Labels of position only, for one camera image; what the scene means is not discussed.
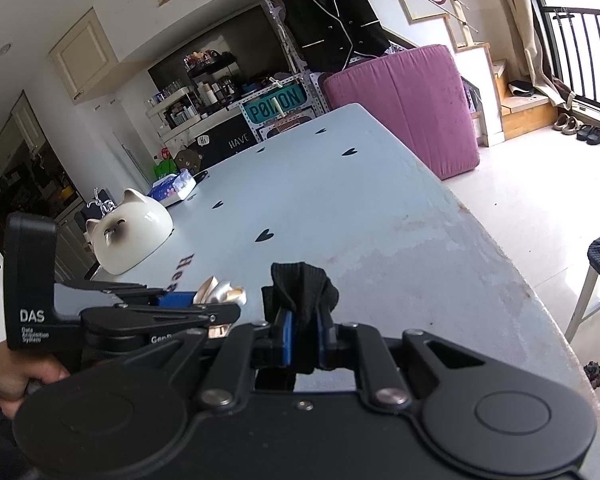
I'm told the teal licence plate sign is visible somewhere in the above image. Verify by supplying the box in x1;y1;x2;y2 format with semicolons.
244;85;308;125

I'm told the person's left hand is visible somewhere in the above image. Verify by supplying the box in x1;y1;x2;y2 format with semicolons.
0;350;72;419

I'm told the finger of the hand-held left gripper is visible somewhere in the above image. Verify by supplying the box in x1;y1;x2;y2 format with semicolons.
55;282;197;309
80;304;242;339

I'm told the wooden step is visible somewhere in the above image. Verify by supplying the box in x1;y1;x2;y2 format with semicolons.
500;94;554;134

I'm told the black scrunchie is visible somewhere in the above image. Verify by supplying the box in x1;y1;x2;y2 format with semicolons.
271;261;340;375

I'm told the white shelf rack with bottles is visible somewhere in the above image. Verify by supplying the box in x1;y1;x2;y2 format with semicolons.
146;87;204;134

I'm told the black balcony railing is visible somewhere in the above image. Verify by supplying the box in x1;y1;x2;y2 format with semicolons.
535;4;600;127

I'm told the white patterned storage cabinet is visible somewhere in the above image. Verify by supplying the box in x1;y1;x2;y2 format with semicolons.
240;0;332;144

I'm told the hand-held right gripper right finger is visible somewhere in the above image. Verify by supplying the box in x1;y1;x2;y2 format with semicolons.
317;310;486;407

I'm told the black jacket with white trim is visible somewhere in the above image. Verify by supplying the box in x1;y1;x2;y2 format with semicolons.
271;0;393;74

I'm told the beige satin scrunchie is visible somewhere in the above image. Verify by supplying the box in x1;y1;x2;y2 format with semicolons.
192;276;247;339

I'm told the silver metal ornament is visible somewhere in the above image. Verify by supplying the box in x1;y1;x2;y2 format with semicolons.
86;187;117;219

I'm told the white cat-shaped ceramic bowl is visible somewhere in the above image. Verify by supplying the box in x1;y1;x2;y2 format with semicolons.
85;188;174;276

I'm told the pink folded mattress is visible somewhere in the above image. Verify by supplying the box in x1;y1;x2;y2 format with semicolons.
324;44;481;181

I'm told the dark glass kitchen cabinet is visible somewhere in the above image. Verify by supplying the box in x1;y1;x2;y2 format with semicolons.
0;105;77;212

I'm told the light blue heart-print tablecloth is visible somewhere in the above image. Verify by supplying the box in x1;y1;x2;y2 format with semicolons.
90;102;600;480

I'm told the cream wall cabinet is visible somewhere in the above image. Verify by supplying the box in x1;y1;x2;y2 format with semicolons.
48;7;119;106

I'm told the blue patterned tissue pack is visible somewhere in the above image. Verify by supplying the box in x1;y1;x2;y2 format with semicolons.
147;170;197;206

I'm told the black lettered board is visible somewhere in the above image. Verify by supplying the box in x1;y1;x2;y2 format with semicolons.
185;110;262;171

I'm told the black shelf with bottles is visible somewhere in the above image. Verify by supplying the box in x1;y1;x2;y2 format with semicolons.
182;50;241;107

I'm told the beige curtain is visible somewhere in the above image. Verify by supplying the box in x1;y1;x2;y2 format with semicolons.
500;0;577;111

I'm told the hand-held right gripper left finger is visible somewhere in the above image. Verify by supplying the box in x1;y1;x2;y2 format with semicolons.
125;286;295;407

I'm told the brown bear-shaped bag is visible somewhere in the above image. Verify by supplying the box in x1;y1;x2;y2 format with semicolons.
174;149;201;172

